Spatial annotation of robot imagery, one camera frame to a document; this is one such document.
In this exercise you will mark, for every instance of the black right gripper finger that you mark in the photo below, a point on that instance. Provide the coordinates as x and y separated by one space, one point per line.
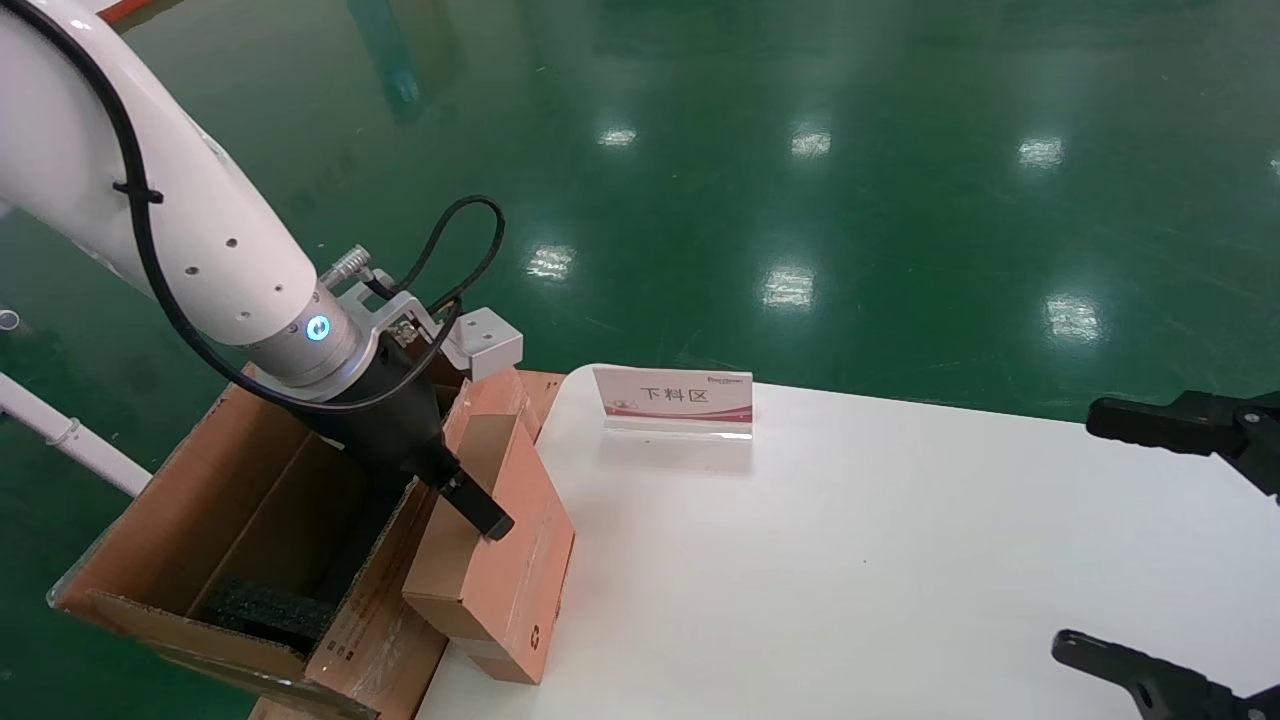
1130 675
1160 425

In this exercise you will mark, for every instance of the white pipe with clamp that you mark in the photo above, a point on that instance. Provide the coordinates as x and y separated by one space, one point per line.
70 435

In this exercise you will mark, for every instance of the black foam insert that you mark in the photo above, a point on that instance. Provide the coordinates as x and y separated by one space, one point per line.
260 615

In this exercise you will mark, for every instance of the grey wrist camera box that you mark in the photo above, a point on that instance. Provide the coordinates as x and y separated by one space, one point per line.
485 342

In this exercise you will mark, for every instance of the small cardboard box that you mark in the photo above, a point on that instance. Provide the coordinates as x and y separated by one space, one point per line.
510 590

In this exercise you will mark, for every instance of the large open cardboard box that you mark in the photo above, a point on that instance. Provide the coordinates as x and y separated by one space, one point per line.
200 500

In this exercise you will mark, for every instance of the silver camera mounting bracket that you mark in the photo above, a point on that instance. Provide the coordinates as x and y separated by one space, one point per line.
400 310

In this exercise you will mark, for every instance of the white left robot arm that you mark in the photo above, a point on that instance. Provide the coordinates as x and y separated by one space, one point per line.
150 180

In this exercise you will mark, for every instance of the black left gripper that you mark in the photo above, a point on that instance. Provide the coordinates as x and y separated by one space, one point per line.
395 420

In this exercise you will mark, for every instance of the acrylic sign with pink label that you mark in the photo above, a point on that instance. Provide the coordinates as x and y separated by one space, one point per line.
680 400

